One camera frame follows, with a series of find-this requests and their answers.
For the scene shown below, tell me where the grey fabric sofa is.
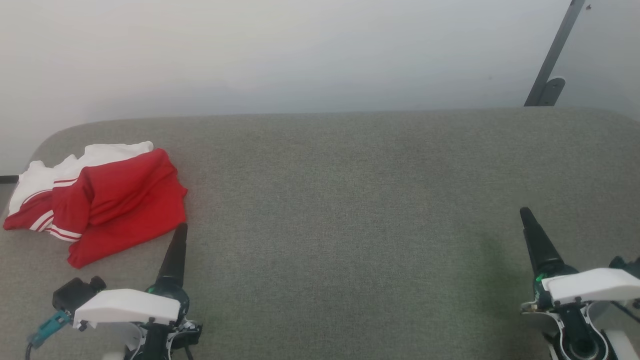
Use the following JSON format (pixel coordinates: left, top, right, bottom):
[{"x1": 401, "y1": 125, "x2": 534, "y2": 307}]
[{"x1": 0, "y1": 107, "x2": 640, "y2": 360}]

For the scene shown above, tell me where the teal cable connector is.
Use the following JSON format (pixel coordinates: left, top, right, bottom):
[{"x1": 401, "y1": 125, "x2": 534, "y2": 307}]
[{"x1": 27, "y1": 310, "x2": 71, "y2": 349}]

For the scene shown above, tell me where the red and white garment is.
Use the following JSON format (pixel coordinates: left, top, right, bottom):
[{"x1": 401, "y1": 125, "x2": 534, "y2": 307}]
[{"x1": 3, "y1": 141, "x2": 189, "y2": 270}]

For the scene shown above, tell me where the grey metal bar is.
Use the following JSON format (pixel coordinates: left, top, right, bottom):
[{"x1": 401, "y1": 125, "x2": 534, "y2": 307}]
[{"x1": 524, "y1": 0, "x2": 586, "y2": 107}]

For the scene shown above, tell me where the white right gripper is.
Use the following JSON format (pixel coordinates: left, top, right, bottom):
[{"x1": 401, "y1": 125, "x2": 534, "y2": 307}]
[{"x1": 519, "y1": 206, "x2": 640, "y2": 314}]

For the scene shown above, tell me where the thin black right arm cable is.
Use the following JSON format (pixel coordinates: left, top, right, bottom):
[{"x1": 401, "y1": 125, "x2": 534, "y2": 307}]
[{"x1": 610, "y1": 300, "x2": 640, "y2": 325}]

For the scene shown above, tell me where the grey metal bracket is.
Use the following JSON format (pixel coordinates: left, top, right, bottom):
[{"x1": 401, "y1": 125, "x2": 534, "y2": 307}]
[{"x1": 537, "y1": 76, "x2": 566, "y2": 107}]

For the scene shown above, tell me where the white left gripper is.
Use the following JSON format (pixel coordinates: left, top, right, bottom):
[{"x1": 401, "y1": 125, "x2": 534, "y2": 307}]
[{"x1": 73, "y1": 223, "x2": 203, "y2": 360}]

